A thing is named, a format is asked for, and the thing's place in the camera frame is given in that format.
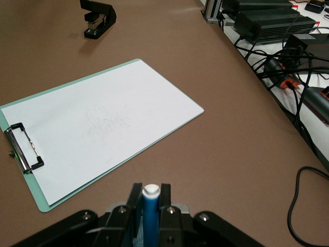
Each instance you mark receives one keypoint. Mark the black power strip orange switch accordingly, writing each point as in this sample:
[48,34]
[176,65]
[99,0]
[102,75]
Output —
[318,100]

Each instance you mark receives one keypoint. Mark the white paper sheet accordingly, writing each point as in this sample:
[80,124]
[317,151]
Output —
[102,115]

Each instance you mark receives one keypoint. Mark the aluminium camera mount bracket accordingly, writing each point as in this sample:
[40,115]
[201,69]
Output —
[212,11]

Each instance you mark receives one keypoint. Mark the teal clipboard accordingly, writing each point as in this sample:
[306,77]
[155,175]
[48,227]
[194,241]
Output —
[42,206]

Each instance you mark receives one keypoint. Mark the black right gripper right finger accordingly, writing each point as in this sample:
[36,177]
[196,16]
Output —
[171,226]

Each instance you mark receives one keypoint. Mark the black power supply box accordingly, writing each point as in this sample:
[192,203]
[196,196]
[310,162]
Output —
[257,5]
[275,27]

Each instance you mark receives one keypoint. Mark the black stapler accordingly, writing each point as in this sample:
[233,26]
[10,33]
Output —
[109,18]

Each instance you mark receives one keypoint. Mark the black electronics box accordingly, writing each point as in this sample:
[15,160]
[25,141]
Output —
[311,45]

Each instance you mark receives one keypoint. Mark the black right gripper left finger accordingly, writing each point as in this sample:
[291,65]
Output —
[120,226]

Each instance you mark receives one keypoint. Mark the blue marker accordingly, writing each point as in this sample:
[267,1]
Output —
[150,218]

